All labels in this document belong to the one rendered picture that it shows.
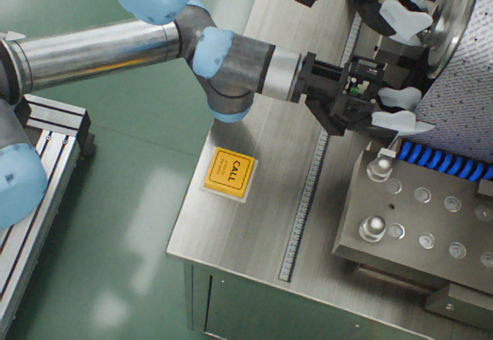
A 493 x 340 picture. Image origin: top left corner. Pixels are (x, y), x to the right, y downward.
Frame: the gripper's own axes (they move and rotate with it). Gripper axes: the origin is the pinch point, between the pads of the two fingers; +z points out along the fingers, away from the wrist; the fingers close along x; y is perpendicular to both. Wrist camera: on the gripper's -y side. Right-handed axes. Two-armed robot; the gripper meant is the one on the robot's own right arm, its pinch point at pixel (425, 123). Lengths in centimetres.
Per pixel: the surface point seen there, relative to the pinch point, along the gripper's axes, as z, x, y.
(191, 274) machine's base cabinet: -27.8, -25.8, -29.9
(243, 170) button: -24.1, -9.3, -16.6
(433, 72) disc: -3.5, -0.6, 14.3
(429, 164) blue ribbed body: 3.2, -3.4, -5.7
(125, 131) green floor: -68, 27, -109
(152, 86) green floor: -65, 45, -109
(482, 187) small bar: 10.8, -5.4, -4.2
